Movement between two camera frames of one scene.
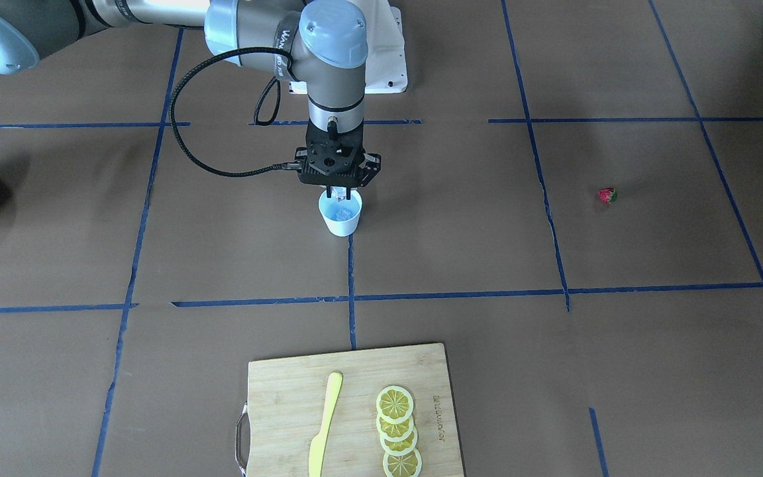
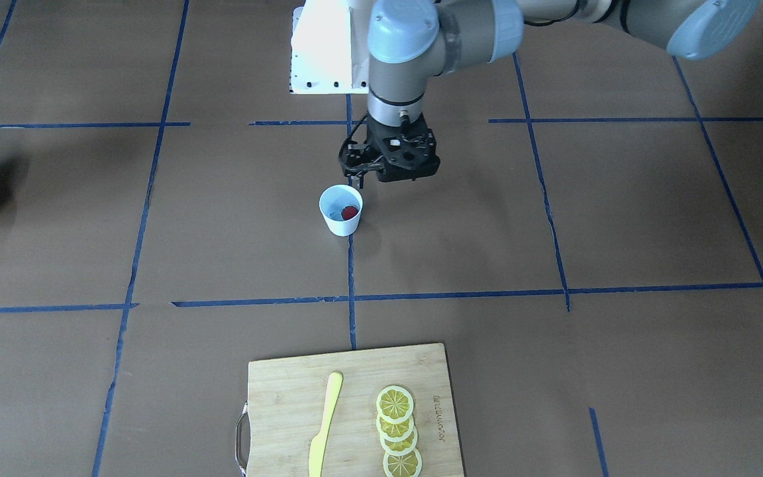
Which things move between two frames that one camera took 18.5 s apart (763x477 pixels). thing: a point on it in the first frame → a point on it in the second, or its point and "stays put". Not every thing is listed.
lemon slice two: x=395 y=432 stays put
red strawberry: x=608 y=195 → x=348 y=212
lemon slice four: x=408 y=465 stays put
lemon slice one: x=395 y=404 stays put
